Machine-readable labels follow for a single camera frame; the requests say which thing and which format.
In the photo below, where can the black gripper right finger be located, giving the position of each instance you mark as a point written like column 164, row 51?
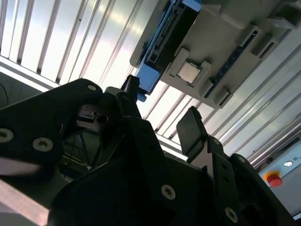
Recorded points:
column 191, row 134

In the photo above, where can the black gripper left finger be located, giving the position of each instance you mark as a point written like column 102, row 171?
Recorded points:
column 35, row 122

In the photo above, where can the hard disk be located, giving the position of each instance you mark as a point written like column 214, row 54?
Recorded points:
column 178, row 28

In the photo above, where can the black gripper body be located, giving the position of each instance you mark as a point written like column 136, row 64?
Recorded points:
column 105, row 200

